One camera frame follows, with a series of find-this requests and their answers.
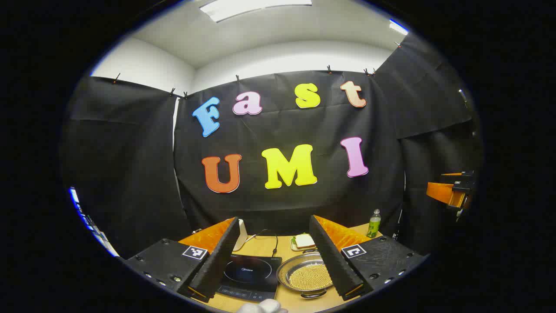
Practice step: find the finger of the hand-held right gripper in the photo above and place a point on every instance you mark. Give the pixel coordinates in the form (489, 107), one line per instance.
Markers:
(464, 175)
(438, 191)

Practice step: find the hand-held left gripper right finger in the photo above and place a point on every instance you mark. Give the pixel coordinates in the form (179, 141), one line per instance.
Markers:
(332, 261)

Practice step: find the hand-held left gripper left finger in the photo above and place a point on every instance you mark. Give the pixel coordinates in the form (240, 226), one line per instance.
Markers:
(217, 261)

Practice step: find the pile of yellow beans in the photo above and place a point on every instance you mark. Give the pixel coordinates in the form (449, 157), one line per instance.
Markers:
(308, 278)

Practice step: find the black induction cooktop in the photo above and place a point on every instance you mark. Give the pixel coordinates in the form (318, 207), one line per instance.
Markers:
(252, 269)

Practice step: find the stainless steel pot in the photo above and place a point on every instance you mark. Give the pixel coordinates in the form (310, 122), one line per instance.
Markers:
(291, 269)

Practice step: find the white bread sandwich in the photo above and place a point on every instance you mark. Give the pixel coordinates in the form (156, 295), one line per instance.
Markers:
(305, 241)

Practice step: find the white toaster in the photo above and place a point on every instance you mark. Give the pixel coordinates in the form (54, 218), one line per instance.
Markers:
(241, 237)

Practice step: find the small pale green plate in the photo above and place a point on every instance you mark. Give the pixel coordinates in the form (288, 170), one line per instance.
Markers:
(293, 247)

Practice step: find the green drink bottle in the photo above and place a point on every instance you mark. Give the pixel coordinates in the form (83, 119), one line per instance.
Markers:
(373, 226)

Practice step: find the small ceiling light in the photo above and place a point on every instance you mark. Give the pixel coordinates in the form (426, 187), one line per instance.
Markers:
(398, 27)

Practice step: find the row of black cloth clips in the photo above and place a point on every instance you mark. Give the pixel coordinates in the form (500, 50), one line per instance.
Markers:
(237, 78)

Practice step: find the long ceiling light panel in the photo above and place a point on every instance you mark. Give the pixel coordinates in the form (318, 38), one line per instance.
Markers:
(243, 8)

